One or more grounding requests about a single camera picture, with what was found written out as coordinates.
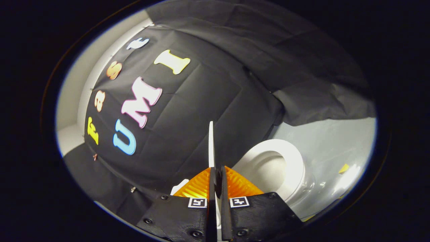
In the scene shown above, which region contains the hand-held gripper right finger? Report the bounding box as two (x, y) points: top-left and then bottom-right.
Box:
(220, 166), (303, 242)

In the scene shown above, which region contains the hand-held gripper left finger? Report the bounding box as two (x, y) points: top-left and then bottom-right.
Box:
(136, 167), (217, 242)

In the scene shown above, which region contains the white toilet lid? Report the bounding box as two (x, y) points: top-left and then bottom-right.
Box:
(208, 121), (216, 168)

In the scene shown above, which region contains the white toilet bowl with seat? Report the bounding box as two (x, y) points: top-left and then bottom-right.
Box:
(232, 139), (318, 210)

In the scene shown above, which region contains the black backdrop cloth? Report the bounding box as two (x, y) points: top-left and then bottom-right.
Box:
(62, 0), (375, 224)

